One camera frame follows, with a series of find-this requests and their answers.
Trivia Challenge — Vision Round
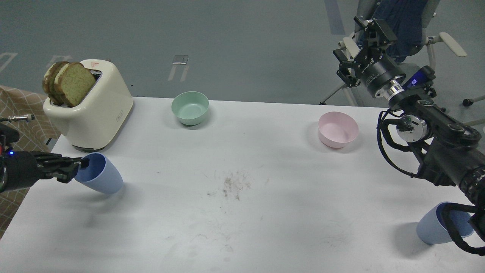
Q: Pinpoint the blue cup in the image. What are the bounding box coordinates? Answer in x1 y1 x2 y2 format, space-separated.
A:
416 202 474 244
74 152 124 194

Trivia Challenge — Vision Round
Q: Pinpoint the brown patterned cloth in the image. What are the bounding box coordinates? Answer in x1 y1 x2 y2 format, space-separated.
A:
0 85 61 239

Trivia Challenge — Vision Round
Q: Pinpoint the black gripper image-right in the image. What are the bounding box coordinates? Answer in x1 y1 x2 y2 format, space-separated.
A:
333 16 405 99

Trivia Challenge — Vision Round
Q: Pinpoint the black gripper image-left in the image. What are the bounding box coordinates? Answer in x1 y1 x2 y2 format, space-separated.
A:
27 151 90 184

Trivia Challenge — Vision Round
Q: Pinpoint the grey office chair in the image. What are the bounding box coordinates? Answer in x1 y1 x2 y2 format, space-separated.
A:
320 0 467 106

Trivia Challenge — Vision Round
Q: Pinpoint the bread slice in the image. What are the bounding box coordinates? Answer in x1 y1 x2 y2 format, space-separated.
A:
42 61 69 105
54 63 96 107

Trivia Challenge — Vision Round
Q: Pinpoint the pink bowl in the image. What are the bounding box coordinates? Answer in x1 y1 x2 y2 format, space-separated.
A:
318 111 359 149

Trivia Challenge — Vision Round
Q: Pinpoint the blue denim jacket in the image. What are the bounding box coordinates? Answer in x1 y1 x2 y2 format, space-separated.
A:
357 0 432 63

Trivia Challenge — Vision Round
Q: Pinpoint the cream toaster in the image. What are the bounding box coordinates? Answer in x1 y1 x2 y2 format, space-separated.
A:
43 59 133 152

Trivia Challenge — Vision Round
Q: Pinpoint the bread slice back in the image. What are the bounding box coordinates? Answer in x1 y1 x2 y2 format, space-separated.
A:
42 61 69 105

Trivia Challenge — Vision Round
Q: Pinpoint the green bowl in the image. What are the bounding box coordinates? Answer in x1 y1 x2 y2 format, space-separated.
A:
171 91 210 126

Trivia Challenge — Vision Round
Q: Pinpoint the bread slice front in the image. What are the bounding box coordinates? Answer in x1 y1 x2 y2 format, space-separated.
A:
54 63 96 107

